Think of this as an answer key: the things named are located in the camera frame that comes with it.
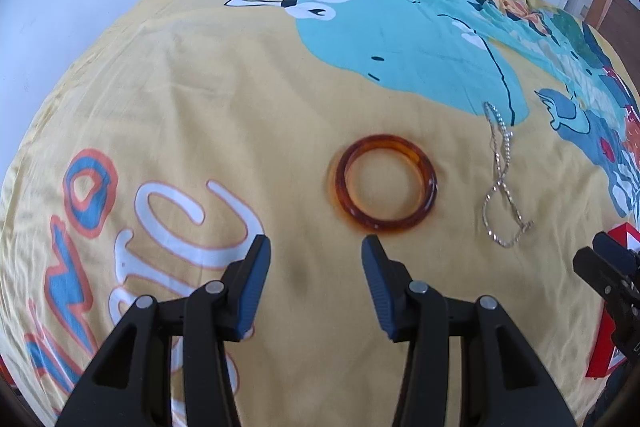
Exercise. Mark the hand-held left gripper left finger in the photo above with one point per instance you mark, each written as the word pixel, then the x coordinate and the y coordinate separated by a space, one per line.
pixel 252 292

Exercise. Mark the amber translucent bangle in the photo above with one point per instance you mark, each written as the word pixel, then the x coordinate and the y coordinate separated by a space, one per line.
pixel 345 202

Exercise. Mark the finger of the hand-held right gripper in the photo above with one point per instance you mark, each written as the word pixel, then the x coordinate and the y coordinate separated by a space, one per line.
pixel 607 279
pixel 617 244

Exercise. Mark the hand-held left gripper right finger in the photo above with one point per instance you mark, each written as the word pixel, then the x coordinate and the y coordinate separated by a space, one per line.
pixel 379 292

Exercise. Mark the wooden headboard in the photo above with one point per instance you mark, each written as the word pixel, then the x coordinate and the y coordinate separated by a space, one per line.
pixel 600 4

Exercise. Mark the red cardboard box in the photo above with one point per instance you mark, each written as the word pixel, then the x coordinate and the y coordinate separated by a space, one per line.
pixel 602 357

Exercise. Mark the yellow dinosaur printed blanket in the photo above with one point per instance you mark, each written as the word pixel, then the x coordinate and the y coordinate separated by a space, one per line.
pixel 200 107

